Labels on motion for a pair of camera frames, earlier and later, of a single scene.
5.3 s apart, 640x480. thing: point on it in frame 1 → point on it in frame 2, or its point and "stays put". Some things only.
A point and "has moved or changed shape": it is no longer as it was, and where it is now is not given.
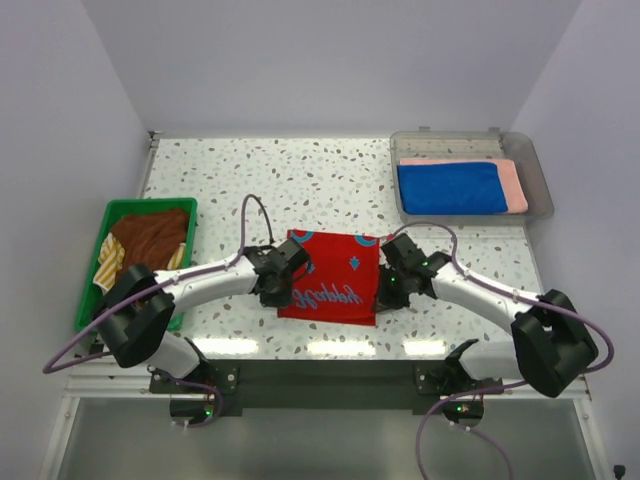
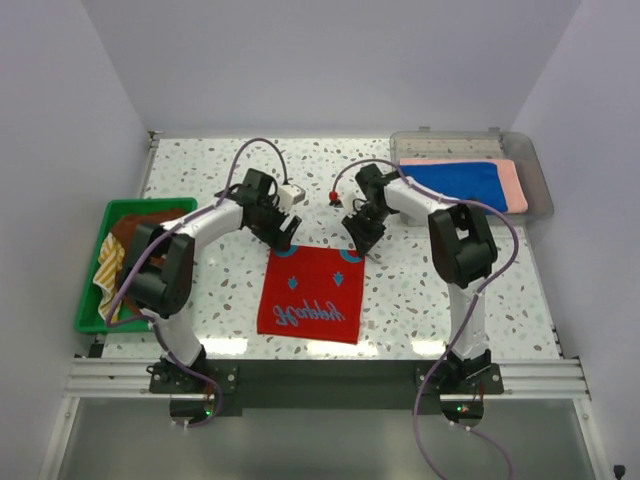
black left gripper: [278, 300] → [276, 238]
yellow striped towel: [112, 257] stays put
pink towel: [514, 196] stays put
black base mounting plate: [321, 387] stays put
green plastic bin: [124, 208] stays put
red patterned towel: [342, 282] has moved or changed shape
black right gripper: [385, 300] → [362, 238]
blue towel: [450, 189] stays put
